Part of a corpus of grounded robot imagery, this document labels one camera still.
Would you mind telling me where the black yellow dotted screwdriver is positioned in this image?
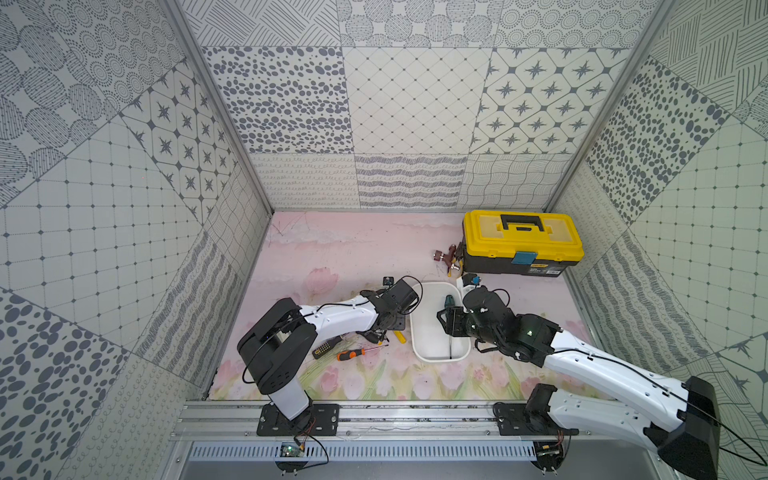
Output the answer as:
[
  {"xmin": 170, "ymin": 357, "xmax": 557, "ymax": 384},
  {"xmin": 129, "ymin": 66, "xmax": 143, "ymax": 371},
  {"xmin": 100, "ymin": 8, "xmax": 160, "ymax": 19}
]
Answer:
[{"xmin": 312, "ymin": 335, "xmax": 343, "ymax": 360}]

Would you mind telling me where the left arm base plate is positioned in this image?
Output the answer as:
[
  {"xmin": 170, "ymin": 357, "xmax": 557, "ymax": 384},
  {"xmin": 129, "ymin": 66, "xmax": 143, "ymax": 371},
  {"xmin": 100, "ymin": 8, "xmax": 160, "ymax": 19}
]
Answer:
[{"xmin": 257, "ymin": 403, "xmax": 340, "ymax": 437}]

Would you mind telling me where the yellow black toolbox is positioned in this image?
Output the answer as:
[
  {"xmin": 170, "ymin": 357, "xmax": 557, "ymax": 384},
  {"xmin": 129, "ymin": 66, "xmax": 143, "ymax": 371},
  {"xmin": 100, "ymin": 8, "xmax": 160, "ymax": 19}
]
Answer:
[{"xmin": 460, "ymin": 210, "xmax": 585, "ymax": 278}]

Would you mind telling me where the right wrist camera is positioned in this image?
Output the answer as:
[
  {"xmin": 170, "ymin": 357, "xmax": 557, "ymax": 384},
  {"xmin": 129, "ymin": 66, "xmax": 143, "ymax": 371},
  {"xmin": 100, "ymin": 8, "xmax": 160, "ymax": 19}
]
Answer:
[{"xmin": 456, "ymin": 273, "xmax": 481, "ymax": 294}]

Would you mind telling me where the small orange black screwdriver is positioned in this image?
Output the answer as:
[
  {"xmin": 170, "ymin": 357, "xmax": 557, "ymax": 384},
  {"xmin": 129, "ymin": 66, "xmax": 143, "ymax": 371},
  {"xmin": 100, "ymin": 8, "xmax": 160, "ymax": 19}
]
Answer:
[{"xmin": 336, "ymin": 345, "xmax": 385, "ymax": 361}]

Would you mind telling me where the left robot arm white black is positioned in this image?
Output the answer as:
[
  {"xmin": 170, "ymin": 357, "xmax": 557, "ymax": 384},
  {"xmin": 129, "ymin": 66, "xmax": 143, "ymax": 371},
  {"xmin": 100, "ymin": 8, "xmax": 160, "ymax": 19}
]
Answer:
[{"xmin": 237, "ymin": 275, "xmax": 424, "ymax": 425}]

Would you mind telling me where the aluminium mounting rail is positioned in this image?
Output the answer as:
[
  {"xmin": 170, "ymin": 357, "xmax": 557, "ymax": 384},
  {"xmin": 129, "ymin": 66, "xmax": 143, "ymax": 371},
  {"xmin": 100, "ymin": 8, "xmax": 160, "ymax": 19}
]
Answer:
[{"xmin": 170, "ymin": 395, "xmax": 651, "ymax": 445}]

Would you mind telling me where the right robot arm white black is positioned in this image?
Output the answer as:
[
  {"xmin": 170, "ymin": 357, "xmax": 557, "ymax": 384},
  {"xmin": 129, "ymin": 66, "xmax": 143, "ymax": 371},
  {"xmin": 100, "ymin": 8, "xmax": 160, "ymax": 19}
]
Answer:
[{"xmin": 436, "ymin": 287, "xmax": 724, "ymax": 479}]

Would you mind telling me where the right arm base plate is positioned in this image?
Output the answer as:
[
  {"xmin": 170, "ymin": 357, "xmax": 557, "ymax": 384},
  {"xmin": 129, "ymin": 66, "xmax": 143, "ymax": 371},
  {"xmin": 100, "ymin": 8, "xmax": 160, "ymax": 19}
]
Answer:
[{"xmin": 492, "ymin": 383, "xmax": 579, "ymax": 436}]

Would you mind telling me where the dark red metal fitting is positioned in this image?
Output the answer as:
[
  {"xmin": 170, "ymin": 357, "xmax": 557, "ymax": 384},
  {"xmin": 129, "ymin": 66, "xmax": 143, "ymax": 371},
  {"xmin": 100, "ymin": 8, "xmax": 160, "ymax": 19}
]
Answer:
[{"xmin": 433, "ymin": 245, "xmax": 457, "ymax": 270}]

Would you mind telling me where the white plastic storage box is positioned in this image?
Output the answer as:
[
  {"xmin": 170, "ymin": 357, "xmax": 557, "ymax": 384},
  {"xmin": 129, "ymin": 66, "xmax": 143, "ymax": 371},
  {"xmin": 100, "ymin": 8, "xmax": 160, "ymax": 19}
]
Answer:
[{"xmin": 410, "ymin": 282, "xmax": 471, "ymax": 363}]

